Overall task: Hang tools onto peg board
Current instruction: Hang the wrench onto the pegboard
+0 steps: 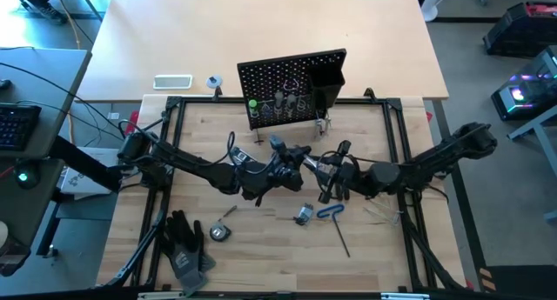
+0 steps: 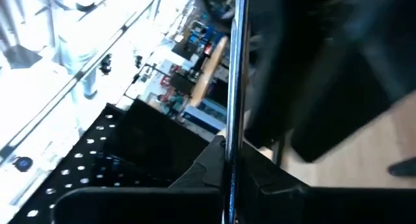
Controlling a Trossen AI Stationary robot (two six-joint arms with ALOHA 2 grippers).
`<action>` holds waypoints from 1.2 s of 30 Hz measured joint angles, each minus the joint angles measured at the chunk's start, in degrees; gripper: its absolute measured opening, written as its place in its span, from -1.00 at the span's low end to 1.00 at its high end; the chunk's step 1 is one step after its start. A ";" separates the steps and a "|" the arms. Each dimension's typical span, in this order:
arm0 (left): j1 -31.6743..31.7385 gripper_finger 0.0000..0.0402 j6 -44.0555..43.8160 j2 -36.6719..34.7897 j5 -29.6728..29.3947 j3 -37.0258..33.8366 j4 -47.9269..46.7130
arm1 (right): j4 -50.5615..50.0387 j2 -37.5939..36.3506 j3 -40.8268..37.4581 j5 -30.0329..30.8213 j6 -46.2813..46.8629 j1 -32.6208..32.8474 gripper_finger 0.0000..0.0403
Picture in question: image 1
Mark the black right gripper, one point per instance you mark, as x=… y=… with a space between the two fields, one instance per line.
x=348 y=178

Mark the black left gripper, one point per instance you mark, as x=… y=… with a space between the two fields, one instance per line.
x=283 y=174

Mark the large chrome combination wrench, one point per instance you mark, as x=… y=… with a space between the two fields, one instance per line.
x=324 y=128
x=318 y=129

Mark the small grey black tool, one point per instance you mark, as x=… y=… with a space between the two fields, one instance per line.
x=303 y=214

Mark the grey black screwdriver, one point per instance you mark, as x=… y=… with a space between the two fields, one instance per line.
x=278 y=98

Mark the green black screwdriver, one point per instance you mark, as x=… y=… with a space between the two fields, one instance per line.
x=252 y=104

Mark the black tape measure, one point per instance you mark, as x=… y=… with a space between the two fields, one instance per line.
x=219 y=232

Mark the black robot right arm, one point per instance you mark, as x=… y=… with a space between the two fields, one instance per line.
x=435 y=161

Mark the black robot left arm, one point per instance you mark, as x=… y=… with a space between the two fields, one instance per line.
x=196 y=167

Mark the chrome double prong hook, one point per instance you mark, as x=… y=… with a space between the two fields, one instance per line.
x=323 y=119

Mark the clear zip ties bundle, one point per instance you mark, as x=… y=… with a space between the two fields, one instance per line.
x=385 y=213

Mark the black pegboard bin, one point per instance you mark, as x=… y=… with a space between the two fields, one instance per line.
x=326 y=84

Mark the black metal pegboard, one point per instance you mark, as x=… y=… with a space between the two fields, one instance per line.
x=243 y=74

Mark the grey round disc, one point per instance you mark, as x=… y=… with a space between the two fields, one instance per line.
x=213 y=81

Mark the red clamp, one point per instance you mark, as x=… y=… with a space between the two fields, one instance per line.
x=134 y=117
x=430 y=116

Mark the black grey work glove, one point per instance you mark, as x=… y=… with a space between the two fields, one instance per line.
x=208 y=261
x=183 y=256

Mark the white rectangular tray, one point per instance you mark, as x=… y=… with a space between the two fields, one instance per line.
x=172 y=82

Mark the light wood table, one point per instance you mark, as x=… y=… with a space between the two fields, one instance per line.
x=217 y=30

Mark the silver aluminium bar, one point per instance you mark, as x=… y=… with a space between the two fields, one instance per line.
x=161 y=296
x=404 y=296

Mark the white printed box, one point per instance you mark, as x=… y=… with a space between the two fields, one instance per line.
x=87 y=178

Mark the glowing computer tower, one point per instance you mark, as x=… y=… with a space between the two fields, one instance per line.
x=526 y=91

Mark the grey desk leg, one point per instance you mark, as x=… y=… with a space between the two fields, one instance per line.
x=539 y=139

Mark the black mat orange stripes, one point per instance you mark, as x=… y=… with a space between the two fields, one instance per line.
x=522 y=282

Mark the grey desk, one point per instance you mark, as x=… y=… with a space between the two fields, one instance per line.
x=43 y=74

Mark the black keyboard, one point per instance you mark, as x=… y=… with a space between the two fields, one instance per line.
x=17 y=126

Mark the person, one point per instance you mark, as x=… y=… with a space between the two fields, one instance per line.
x=39 y=0

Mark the black computer mouse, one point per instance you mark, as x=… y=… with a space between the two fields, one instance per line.
x=4 y=84

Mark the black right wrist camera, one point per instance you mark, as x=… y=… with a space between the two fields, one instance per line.
x=325 y=197

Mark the black aluminium table frame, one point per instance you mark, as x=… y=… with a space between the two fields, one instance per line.
x=357 y=101

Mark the white pedestal base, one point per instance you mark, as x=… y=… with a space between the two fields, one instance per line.
x=435 y=2

